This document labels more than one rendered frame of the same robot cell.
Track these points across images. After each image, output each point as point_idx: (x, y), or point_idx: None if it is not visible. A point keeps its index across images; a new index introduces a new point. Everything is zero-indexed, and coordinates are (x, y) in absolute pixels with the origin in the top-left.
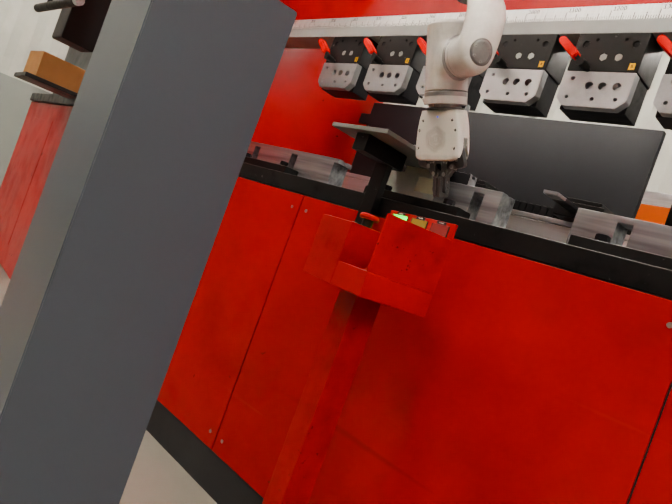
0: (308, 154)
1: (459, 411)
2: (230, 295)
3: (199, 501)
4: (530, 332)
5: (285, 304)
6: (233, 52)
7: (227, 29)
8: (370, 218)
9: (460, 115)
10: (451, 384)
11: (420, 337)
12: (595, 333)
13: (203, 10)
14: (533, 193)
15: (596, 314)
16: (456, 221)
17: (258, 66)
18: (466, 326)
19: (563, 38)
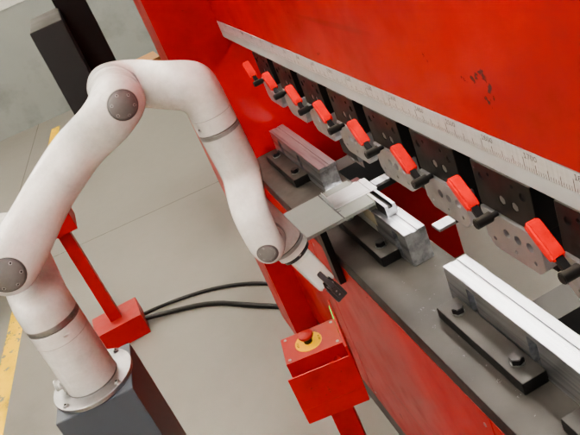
0: (303, 159)
1: (442, 429)
2: (323, 292)
3: (382, 433)
4: (439, 394)
5: (345, 312)
6: (123, 429)
7: (111, 426)
8: (303, 341)
9: (301, 266)
10: (431, 410)
11: (404, 370)
12: (462, 411)
13: (95, 431)
14: None
15: (456, 398)
16: (372, 293)
17: (139, 422)
18: (415, 374)
19: (348, 126)
